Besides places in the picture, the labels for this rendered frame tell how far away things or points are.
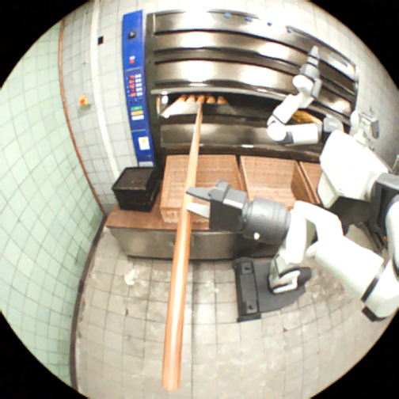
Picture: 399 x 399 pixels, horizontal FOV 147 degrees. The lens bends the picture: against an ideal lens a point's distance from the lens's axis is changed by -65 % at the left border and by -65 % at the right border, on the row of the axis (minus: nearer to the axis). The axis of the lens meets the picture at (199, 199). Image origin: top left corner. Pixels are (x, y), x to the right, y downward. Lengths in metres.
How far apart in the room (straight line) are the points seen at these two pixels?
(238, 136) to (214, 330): 1.59
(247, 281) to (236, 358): 0.73
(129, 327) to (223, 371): 0.89
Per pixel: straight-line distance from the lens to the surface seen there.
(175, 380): 0.31
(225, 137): 1.32
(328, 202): 0.62
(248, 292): 1.39
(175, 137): 1.32
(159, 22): 1.36
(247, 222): 0.32
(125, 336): 1.62
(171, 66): 1.25
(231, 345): 1.52
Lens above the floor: 1.48
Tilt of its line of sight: 43 degrees down
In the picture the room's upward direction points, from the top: straight up
